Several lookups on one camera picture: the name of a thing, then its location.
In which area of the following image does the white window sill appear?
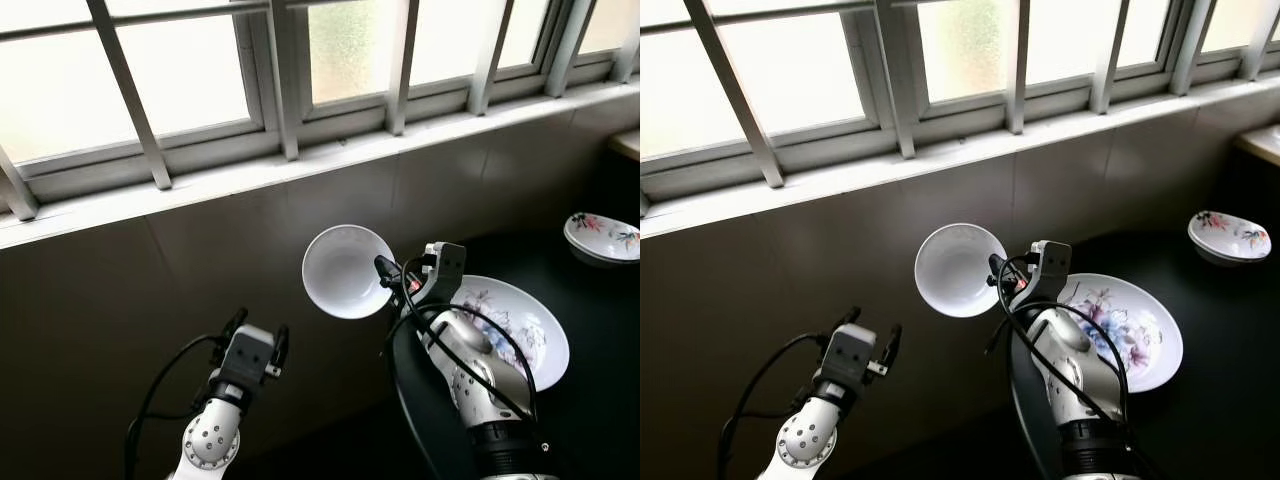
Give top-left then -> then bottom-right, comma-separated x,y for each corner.
0,78 -> 641,251
640,70 -> 1280,239

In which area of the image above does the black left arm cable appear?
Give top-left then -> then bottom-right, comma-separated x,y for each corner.
122,334 -> 227,480
734,332 -> 833,480

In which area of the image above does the black round table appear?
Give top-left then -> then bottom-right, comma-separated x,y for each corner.
1006,230 -> 1280,480
388,230 -> 641,480

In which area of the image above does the large white floral plate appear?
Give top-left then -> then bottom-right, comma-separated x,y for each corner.
1058,272 -> 1185,394
438,274 -> 572,394

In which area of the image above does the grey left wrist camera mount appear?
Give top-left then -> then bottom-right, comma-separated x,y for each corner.
827,324 -> 883,387
221,324 -> 277,387

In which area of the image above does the white ceramic bowl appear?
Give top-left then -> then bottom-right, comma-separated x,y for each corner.
913,222 -> 1009,320
301,224 -> 399,321

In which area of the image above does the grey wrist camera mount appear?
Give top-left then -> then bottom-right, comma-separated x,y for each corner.
418,241 -> 469,307
827,324 -> 883,387
221,324 -> 277,387
1033,239 -> 1074,303

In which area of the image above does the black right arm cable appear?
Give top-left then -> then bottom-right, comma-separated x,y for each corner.
985,252 -> 1151,471
383,255 -> 546,426

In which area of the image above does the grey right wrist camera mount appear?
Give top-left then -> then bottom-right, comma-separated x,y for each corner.
1033,239 -> 1074,303
418,241 -> 469,307

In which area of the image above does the white barred window frame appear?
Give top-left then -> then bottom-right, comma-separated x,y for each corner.
640,0 -> 1280,206
0,0 -> 641,223

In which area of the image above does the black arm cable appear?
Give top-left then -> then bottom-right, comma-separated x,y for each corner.
383,255 -> 546,426
734,332 -> 833,480
122,334 -> 227,480
985,252 -> 1151,471

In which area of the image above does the small white floral dish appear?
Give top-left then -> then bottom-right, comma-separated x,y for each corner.
563,211 -> 641,268
1187,209 -> 1274,267

